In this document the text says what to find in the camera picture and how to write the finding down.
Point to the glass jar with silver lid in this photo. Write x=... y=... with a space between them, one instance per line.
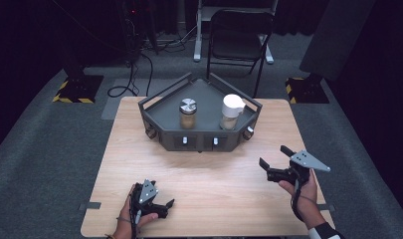
x=188 y=113

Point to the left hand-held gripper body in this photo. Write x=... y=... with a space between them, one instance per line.
x=147 y=192

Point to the person's left hand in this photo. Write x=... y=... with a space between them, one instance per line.
x=122 y=217

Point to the grey tape strip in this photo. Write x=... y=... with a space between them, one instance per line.
x=89 y=205
x=330 y=207

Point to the person's right hand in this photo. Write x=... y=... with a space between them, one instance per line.
x=305 y=194

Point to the glass jar with white lid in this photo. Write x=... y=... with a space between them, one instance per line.
x=231 y=111

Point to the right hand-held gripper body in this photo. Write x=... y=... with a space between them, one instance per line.
x=308 y=161

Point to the black folding chair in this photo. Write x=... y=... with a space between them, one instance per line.
x=237 y=46

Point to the grey floor mat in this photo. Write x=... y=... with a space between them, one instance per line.
x=117 y=106

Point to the grey leaning panel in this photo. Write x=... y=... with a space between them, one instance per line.
x=336 y=36

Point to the dark equipment rack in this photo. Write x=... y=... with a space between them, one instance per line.
x=136 y=23

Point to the dark grey corner shelf rack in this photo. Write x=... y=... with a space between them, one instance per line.
x=202 y=99

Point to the black yellow striped base plate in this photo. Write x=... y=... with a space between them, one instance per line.
x=79 y=89
x=306 y=91

